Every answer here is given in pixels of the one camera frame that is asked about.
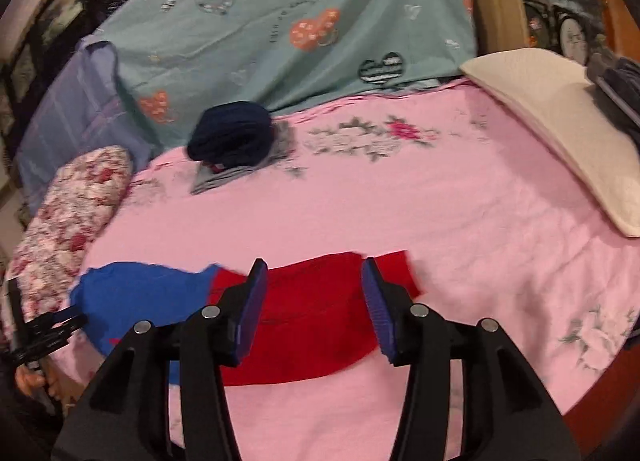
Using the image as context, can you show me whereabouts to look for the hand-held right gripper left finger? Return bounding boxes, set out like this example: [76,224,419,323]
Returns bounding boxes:
[50,257,271,461]

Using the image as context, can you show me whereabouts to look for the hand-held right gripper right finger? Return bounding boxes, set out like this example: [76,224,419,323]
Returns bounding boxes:
[361,256,583,461]

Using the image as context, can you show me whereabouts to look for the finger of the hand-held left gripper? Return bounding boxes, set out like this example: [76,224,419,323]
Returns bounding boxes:
[7,305,88,367]

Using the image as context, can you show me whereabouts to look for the red and blue knit sweater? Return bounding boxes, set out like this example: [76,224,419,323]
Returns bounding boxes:
[70,250,423,387]

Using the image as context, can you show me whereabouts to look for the person's left forearm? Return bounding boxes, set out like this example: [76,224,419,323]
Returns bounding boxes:
[0,366,66,461]

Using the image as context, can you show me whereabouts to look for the person's left hand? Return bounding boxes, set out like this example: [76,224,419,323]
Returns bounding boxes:
[15,363,58,404]

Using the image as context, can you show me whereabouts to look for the pink floral bed sheet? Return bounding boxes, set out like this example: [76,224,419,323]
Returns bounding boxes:
[65,76,640,461]

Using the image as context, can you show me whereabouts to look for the red white floral pillow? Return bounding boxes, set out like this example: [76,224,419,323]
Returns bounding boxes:
[5,145,135,322]

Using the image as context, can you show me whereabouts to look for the grey folded garment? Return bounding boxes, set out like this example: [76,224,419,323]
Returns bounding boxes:
[190,121,296,196]

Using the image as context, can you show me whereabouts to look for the navy folded garment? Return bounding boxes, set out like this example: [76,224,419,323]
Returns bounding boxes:
[186,101,275,164]

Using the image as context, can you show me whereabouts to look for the blue plaid pillow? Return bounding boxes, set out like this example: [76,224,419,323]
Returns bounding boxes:
[14,38,161,214]

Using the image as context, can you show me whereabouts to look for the green printed blanket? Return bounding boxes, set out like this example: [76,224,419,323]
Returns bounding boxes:
[95,0,478,152]

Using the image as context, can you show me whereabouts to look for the cream pillow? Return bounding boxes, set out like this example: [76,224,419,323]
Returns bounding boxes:
[459,48,640,238]

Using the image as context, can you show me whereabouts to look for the row of black framed pictures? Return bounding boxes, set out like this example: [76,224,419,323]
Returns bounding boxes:
[0,0,101,142]

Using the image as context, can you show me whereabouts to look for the dark grey folded clothes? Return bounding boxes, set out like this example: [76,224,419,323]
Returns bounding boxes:
[585,52,640,142]

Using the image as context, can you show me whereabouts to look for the dark display cabinet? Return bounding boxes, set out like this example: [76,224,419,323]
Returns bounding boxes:
[510,0,616,67]

